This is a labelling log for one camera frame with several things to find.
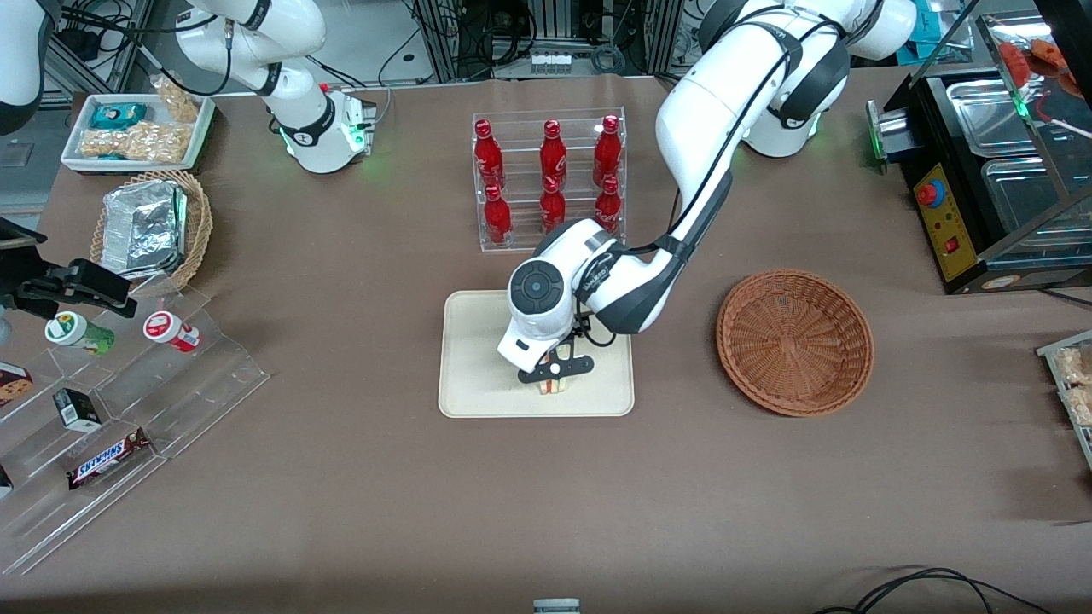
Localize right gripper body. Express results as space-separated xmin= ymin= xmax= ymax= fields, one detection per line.
xmin=0 ymin=217 xmax=49 ymax=295

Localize cream plastic tray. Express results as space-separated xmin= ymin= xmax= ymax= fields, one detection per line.
xmin=438 ymin=288 xmax=636 ymax=419

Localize light wicker basket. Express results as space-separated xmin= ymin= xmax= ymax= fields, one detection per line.
xmin=89 ymin=169 xmax=214 ymax=295

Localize white rectangular snack tray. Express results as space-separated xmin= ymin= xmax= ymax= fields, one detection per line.
xmin=60 ymin=92 xmax=217 ymax=175

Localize brown wicker basket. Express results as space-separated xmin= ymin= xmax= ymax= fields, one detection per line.
xmin=715 ymin=269 xmax=875 ymax=418

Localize green drink cup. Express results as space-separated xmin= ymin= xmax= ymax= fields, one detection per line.
xmin=44 ymin=311 xmax=116 ymax=356

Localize silver foil package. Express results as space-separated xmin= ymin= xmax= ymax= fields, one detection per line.
xmin=100 ymin=180 xmax=189 ymax=280

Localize red drink cup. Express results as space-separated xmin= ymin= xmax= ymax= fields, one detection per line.
xmin=142 ymin=310 xmax=202 ymax=353

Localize brown cookie box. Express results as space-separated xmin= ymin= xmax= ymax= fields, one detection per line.
xmin=0 ymin=362 xmax=35 ymax=408

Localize small black box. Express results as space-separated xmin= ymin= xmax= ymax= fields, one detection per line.
xmin=53 ymin=388 xmax=102 ymax=432

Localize red cola bottle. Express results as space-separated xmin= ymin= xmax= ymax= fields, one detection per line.
xmin=539 ymin=119 xmax=568 ymax=190
xmin=593 ymin=115 xmax=622 ymax=187
xmin=473 ymin=119 xmax=506 ymax=190
xmin=539 ymin=176 xmax=567 ymax=233
xmin=595 ymin=175 xmax=623 ymax=235
xmin=483 ymin=184 xmax=514 ymax=248

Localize clear acrylic stepped stand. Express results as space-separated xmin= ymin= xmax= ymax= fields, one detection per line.
xmin=0 ymin=273 xmax=270 ymax=576

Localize large clear peanut bag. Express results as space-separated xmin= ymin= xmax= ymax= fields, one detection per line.
xmin=79 ymin=122 xmax=186 ymax=164

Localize teal snack packet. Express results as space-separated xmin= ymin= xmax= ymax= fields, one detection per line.
xmin=90 ymin=102 xmax=148 ymax=130

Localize Snickers chocolate bar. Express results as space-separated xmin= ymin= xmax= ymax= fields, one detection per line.
xmin=67 ymin=428 xmax=152 ymax=491

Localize small clear peanut bag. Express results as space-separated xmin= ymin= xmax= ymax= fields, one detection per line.
xmin=152 ymin=75 xmax=202 ymax=125

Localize clear acrylic bottle rack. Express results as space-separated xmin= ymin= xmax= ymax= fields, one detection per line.
xmin=472 ymin=107 xmax=628 ymax=253

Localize white power strip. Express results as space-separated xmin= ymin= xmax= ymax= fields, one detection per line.
xmin=529 ymin=49 xmax=583 ymax=76

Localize silver round appliance cap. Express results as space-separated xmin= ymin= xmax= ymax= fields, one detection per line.
xmin=866 ymin=101 xmax=918 ymax=174

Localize black food warmer appliance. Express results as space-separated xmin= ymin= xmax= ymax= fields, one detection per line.
xmin=883 ymin=13 xmax=1092 ymax=297

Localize large steel food pan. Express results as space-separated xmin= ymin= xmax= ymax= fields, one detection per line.
xmin=979 ymin=158 xmax=1092 ymax=250

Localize small steel food pan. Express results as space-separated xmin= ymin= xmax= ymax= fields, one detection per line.
xmin=945 ymin=79 xmax=1040 ymax=157

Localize teal cardboard box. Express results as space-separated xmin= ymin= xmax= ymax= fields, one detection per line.
xmin=909 ymin=13 xmax=963 ymax=62

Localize red fried food pieces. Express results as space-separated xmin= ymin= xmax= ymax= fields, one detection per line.
xmin=996 ymin=38 xmax=1080 ymax=90

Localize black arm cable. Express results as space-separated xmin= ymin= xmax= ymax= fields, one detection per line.
xmin=573 ymin=13 xmax=854 ymax=346

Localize black floor cable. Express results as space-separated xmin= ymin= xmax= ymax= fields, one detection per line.
xmin=815 ymin=566 xmax=1052 ymax=614

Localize white wire snack rack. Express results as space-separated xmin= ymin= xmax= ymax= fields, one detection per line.
xmin=1036 ymin=331 xmax=1092 ymax=472

